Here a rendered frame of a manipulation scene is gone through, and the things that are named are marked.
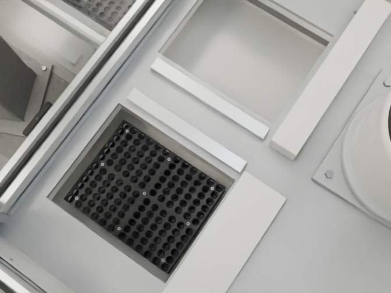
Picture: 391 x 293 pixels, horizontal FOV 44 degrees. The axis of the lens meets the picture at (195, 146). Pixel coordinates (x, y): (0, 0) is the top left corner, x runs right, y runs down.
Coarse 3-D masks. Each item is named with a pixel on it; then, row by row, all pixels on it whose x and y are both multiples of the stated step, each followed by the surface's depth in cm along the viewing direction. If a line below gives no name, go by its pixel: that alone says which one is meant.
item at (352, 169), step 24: (384, 72) 83; (384, 96) 69; (360, 120) 79; (384, 120) 64; (336, 144) 80; (360, 144) 73; (384, 144) 63; (336, 168) 79; (360, 168) 74; (384, 168) 66; (336, 192) 78; (360, 192) 76; (384, 192) 70; (384, 216) 75
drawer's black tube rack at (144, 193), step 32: (128, 160) 86; (160, 160) 89; (96, 192) 85; (128, 192) 85; (160, 192) 85; (192, 192) 88; (224, 192) 88; (128, 224) 84; (160, 224) 83; (192, 224) 83; (160, 256) 85
